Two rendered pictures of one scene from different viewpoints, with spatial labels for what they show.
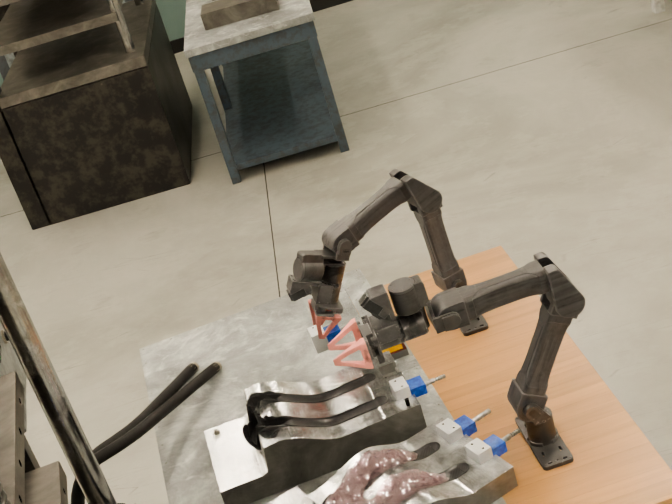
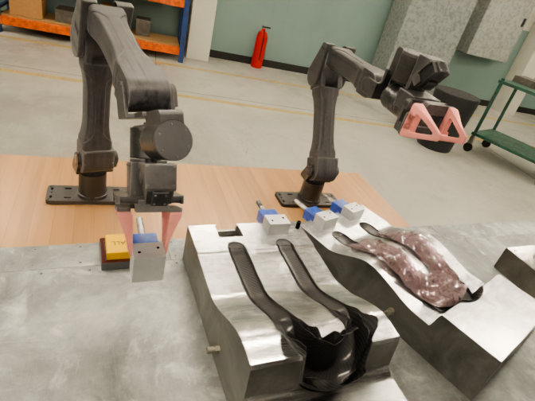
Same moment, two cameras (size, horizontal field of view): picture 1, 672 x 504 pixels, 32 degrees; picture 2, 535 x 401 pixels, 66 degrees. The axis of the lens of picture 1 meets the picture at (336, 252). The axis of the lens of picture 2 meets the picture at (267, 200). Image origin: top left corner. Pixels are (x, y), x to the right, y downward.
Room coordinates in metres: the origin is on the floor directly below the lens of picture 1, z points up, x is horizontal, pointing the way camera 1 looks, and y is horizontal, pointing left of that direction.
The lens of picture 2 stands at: (2.59, 0.63, 1.40)
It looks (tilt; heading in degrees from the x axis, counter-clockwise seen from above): 30 degrees down; 247
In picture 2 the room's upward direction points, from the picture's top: 15 degrees clockwise
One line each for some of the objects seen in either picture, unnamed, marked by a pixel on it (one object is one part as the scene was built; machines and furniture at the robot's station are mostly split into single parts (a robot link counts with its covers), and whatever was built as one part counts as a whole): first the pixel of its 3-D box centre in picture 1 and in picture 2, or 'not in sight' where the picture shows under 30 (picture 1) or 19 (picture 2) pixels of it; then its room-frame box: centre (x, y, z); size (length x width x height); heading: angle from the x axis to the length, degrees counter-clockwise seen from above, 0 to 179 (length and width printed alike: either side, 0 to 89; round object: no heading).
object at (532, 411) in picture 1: (531, 405); (319, 173); (2.06, -0.31, 0.90); 0.09 x 0.06 x 0.06; 3
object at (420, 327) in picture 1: (411, 322); (399, 97); (2.05, -0.11, 1.20); 0.07 x 0.06 x 0.07; 93
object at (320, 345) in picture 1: (336, 331); (143, 243); (2.55, 0.06, 0.93); 0.13 x 0.05 x 0.05; 96
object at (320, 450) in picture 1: (309, 420); (288, 317); (2.30, 0.18, 0.87); 0.50 x 0.26 x 0.14; 96
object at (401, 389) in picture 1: (419, 385); (267, 216); (2.28, -0.10, 0.89); 0.13 x 0.05 x 0.05; 97
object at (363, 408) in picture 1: (310, 404); (297, 290); (2.30, 0.16, 0.92); 0.35 x 0.16 x 0.09; 96
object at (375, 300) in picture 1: (377, 314); (426, 87); (2.04, -0.04, 1.25); 0.07 x 0.06 x 0.11; 3
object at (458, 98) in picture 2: not in sight; (445, 120); (-0.71, -2.92, 0.31); 0.48 x 0.48 x 0.62
